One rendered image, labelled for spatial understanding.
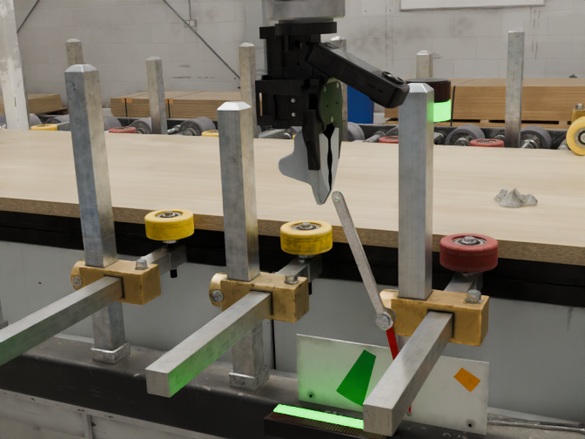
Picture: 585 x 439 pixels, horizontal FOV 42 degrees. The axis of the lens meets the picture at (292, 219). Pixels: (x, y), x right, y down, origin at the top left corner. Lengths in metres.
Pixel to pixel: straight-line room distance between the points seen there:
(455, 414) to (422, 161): 0.33
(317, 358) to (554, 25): 7.16
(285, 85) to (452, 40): 7.36
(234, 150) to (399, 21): 7.34
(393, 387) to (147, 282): 0.51
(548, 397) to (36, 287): 0.99
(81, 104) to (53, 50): 9.30
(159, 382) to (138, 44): 8.91
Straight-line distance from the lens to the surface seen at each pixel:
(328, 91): 0.89
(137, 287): 1.18
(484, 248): 1.08
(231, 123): 1.03
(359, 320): 1.28
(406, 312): 0.99
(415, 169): 0.95
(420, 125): 0.94
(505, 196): 1.35
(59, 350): 1.35
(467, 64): 8.20
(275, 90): 0.89
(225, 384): 1.17
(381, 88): 0.85
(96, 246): 1.21
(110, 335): 1.25
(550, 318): 1.20
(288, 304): 1.05
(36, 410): 1.47
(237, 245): 1.07
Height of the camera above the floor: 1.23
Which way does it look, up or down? 15 degrees down
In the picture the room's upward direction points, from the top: 2 degrees counter-clockwise
